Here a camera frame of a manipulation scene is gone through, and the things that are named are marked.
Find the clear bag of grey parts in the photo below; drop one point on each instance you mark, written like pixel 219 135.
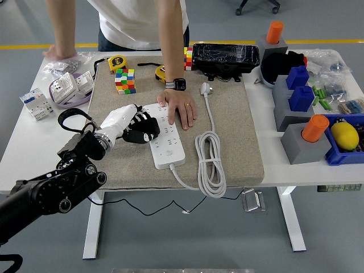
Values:
pixel 85 57

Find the black office chair base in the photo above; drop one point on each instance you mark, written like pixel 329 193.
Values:
pixel 241 8

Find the blue plastic block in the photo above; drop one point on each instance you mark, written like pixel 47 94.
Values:
pixel 302 99
pixel 297 78

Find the black table control panel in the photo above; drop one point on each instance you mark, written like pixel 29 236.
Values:
pixel 338 188

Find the white power strip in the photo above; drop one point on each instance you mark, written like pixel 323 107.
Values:
pixel 167 162

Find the yellow tape measure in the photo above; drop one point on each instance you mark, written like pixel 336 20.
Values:
pixel 159 73

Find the black wrist watch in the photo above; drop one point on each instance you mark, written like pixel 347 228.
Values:
pixel 179 84

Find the black cloth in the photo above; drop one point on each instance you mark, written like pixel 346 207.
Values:
pixel 276 65

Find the silver metal pedal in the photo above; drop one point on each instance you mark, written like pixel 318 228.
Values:
pixel 253 201

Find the small black penguin toy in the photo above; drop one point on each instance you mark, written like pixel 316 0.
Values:
pixel 339 120

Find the small red item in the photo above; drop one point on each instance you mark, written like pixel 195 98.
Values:
pixel 305 60

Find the grey-brown mat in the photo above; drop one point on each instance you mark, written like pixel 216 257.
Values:
pixel 236 128

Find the person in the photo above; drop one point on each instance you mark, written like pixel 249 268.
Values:
pixel 128 20

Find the pale blue round dish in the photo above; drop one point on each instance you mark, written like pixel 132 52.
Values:
pixel 266 81

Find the white wall socket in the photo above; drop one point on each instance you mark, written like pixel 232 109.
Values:
pixel 61 86
pixel 84 81

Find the purple oval tray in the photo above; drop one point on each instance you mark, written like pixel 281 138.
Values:
pixel 71 104

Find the person's right hand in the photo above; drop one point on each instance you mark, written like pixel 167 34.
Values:
pixel 61 53

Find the person's left forearm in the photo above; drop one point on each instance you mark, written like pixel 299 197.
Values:
pixel 170 42

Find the black wrapped device box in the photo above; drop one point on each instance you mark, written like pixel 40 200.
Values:
pixel 224 54

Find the orange cylinder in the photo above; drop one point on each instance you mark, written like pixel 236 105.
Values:
pixel 274 32
pixel 315 128

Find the black plug adapter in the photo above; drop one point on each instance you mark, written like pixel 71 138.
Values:
pixel 153 126

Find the white table leg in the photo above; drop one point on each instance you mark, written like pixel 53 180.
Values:
pixel 293 224
pixel 92 230

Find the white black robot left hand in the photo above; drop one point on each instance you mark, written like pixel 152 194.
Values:
pixel 118 119

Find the blue storage bin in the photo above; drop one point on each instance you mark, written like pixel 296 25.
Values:
pixel 338 159

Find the person's right forearm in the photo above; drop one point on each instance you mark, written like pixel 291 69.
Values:
pixel 61 25

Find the small metal hook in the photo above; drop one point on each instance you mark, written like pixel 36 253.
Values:
pixel 258 81

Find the grey plastic block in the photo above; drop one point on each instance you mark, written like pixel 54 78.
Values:
pixel 301 150
pixel 263 44
pixel 287 119
pixel 280 86

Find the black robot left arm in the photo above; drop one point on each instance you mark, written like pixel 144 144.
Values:
pixel 37 193

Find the clear bag of white parts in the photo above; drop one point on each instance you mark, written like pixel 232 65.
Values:
pixel 321 61

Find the person's left hand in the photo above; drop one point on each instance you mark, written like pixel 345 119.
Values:
pixel 182 102

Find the white blue circuit breaker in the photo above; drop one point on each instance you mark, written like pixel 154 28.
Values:
pixel 35 103

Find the yellow lemon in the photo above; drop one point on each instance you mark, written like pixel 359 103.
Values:
pixel 344 136

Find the clear bag of tan connectors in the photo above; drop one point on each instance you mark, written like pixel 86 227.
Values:
pixel 352 106

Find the clear bag of blue parts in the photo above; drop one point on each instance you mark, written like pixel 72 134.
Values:
pixel 337 86

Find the green plastic wall anchor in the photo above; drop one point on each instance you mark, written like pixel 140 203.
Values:
pixel 314 90
pixel 327 105
pixel 321 93
pixel 322 103
pixel 316 101

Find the multicolour puzzle cube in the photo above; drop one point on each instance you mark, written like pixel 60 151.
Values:
pixel 188 59
pixel 125 82

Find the yellow tape measure 5m print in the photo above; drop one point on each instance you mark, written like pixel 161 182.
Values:
pixel 117 62

